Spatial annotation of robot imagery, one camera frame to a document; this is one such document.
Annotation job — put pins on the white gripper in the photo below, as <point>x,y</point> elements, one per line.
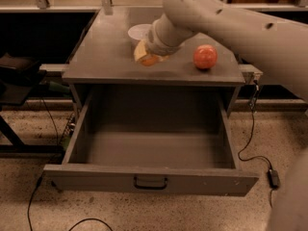
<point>156,47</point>

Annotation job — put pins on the small orange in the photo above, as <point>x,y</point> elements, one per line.
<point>149,60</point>

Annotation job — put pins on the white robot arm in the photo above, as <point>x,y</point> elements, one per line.
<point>278,47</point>

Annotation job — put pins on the grey open top drawer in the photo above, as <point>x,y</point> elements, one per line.
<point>109,147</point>

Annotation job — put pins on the white bowl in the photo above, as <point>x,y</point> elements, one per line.
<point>138,32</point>

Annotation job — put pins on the grey cabinet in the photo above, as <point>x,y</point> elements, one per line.
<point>173,87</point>

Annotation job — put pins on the red apple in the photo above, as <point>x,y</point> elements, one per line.
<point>205,56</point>

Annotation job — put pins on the black power adapter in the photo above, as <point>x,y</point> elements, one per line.
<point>274,180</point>

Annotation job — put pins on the metal guard rail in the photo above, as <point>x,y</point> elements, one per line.
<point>80,0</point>

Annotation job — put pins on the black drawer handle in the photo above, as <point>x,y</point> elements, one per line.
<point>150,184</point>

